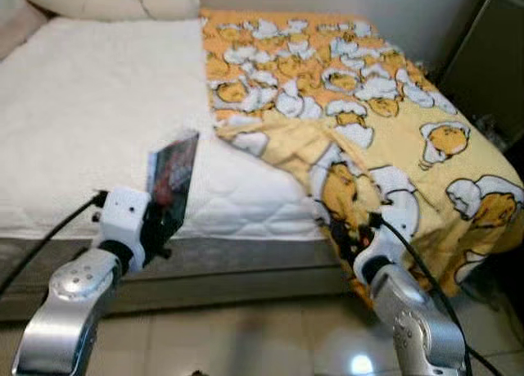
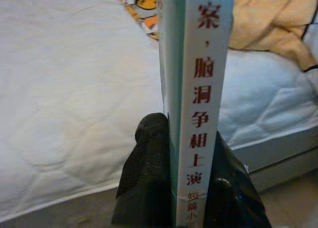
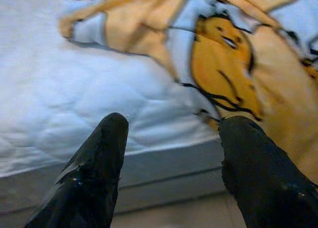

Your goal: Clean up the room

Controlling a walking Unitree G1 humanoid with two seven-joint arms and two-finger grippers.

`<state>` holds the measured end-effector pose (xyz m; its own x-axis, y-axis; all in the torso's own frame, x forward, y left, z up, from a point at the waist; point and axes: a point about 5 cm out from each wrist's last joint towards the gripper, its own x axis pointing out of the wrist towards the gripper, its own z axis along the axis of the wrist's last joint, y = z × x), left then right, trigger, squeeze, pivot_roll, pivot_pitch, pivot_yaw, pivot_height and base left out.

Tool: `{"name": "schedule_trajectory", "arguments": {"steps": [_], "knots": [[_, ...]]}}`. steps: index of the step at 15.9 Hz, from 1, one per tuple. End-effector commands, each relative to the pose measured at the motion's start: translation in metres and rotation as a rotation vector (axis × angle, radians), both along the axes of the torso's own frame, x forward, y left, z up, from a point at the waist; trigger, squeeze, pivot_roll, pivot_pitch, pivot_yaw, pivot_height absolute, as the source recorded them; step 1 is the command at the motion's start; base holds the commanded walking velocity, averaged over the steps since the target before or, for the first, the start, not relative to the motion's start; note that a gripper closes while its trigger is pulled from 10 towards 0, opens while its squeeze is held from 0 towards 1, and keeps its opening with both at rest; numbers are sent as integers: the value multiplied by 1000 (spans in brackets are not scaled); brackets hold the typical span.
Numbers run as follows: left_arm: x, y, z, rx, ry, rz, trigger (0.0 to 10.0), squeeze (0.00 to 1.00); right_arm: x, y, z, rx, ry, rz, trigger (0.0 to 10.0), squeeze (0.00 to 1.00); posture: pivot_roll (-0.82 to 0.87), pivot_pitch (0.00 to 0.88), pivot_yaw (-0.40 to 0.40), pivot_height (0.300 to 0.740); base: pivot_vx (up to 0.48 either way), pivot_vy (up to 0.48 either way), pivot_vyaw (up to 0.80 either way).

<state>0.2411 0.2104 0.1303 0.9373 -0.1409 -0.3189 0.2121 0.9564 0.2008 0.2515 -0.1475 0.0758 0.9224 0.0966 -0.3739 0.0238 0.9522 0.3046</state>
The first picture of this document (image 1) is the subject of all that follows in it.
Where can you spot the dark red cover book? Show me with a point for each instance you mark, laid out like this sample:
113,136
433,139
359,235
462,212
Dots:
176,167

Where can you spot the orange cartoon egg blanket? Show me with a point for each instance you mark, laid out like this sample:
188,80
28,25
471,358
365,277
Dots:
393,106

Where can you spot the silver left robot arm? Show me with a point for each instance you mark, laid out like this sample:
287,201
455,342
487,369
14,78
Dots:
65,310

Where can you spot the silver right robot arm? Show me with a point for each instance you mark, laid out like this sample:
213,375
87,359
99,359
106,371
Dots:
417,319

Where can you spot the grey bed base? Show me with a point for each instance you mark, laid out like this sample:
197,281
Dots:
246,269

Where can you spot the white quilted mattress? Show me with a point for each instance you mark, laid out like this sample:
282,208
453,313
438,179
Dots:
98,106

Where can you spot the dark wardrobe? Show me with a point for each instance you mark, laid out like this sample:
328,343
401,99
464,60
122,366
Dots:
491,65

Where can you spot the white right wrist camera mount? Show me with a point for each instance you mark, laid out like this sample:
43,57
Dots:
385,245

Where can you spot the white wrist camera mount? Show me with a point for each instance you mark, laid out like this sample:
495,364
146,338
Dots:
123,212
385,245

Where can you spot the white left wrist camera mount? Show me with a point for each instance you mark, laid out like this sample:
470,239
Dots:
123,212

